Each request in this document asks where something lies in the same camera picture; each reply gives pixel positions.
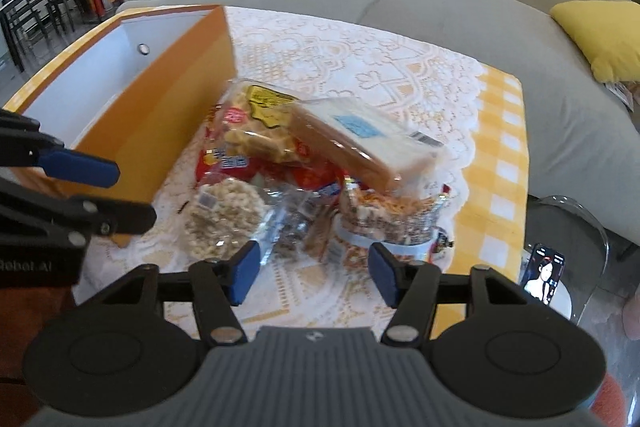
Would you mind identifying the white phone stand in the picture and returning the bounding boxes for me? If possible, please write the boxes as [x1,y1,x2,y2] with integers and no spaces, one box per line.
[520,277,574,321]

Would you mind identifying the magazine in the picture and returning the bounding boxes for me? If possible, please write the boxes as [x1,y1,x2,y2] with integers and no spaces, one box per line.
[601,79,640,114]

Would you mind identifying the clear tub of snacks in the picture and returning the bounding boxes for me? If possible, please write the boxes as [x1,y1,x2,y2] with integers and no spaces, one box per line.
[334,177,443,260]

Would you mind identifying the clear packet of brown sticks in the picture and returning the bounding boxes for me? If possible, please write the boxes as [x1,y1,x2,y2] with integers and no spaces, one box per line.
[304,204,343,264]

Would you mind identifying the transparent plastic chair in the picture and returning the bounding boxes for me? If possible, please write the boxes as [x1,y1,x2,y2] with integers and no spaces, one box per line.
[524,194,612,325]

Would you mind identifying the rust red cloth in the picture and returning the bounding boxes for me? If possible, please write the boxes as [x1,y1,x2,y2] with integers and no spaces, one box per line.
[0,284,629,427]

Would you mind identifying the red packet with medals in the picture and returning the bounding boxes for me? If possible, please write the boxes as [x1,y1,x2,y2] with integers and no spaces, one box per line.
[260,161,347,200]

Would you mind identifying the yellow cushion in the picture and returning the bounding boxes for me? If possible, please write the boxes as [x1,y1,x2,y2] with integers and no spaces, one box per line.
[550,1,640,84]

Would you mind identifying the sliced bread packet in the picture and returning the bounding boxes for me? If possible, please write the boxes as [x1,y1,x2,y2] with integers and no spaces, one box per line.
[287,97,447,198]

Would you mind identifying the clear packet of dark snacks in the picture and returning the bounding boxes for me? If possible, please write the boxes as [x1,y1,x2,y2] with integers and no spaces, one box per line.
[269,189,321,259]

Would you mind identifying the cracker bag with yellow label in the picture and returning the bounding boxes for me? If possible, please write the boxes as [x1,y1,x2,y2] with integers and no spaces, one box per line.
[220,78,322,166]

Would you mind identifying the orange cardboard box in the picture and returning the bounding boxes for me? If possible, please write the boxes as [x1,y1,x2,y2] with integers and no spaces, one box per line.
[5,4,237,248]

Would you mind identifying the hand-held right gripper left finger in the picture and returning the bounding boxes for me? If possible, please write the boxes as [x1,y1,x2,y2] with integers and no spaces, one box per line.
[107,241,262,348]

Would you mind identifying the clear bag of white puffs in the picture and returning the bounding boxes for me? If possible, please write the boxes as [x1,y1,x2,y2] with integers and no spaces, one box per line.
[181,177,267,261]

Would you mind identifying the white lace tablecloth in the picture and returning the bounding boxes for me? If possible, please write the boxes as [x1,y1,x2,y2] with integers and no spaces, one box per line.
[72,7,490,344]

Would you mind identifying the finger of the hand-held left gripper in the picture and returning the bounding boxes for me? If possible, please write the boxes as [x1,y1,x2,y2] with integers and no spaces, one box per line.
[0,177,157,249]
[0,108,121,188]

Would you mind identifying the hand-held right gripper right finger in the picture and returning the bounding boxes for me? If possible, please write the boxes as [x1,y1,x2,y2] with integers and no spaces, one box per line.
[368,241,531,348]

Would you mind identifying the red packet with orange figure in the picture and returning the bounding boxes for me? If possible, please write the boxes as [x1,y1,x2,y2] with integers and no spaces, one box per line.
[194,104,263,184]

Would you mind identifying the black dining chairs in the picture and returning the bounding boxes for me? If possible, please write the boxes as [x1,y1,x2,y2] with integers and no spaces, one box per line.
[0,0,57,74]

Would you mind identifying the yellow checked tablecloth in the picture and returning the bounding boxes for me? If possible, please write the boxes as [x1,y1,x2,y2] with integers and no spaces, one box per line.
[2,4,532,325]

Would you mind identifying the smartphone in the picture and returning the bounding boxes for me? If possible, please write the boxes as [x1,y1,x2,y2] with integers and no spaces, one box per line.
[520,243,566,306]

